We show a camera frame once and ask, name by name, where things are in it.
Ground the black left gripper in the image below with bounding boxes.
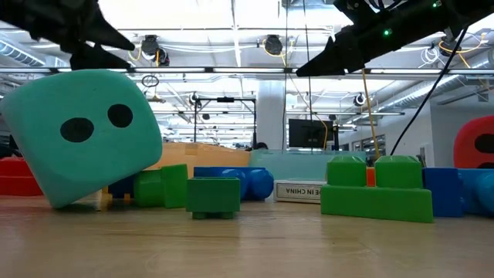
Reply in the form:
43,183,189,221
0,0,137,71

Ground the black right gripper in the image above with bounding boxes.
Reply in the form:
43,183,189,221
295,0,445,78

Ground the teal foam die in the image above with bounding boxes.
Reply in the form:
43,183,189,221
0,69,164,210

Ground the dark blue toy block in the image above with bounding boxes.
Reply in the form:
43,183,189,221
421,166,465,219
107,174,137,200

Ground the yellow toy block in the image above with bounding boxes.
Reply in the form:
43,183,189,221
100,186,132,212

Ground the grey-print playing card box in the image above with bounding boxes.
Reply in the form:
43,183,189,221
272,178,327,205

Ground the green toy block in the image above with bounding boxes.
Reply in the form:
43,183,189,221
133,163,189,210

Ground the red toy block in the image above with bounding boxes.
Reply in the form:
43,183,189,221
0,155,44,197

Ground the large green two-stud block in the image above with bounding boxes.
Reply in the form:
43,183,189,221
320,154,435,225

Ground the red foam die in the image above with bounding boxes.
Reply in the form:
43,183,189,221
452,114,494,170

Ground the small dark green block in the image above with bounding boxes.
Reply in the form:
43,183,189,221
185,176,242,221

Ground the light blue toy block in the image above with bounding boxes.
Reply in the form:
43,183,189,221
458,168,494,217

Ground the black monitor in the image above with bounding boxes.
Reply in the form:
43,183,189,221
288,118,335,150

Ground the teal translucent plastic bin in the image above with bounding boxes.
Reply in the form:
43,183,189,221
248,149,368,182

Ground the orange translucent plastic bin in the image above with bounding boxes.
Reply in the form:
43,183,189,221
145,141,252,181

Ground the yellow hanging cable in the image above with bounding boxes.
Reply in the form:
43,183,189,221
360,68,381,160

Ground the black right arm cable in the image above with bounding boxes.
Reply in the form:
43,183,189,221
388,25,471,157

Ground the black background rig frame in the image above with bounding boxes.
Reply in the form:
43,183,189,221
193,96,259,150

